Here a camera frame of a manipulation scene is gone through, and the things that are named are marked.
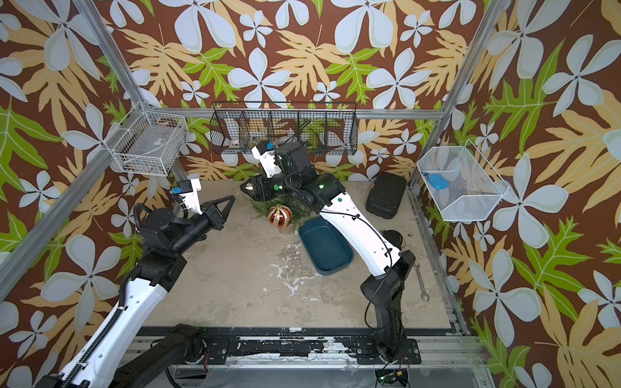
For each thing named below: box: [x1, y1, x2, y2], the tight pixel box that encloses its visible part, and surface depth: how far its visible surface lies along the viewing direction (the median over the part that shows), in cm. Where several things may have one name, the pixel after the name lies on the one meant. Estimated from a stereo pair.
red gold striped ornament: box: [268, 204, 293, 229], surface depth 73 cm
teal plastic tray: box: [297, 215, 355, 276], surface depth 100 cm
